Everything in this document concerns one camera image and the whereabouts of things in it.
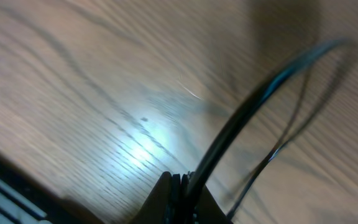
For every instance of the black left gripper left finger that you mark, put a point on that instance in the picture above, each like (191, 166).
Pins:
(153, 209)

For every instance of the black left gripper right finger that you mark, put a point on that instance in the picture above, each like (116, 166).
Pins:
(206, 211)

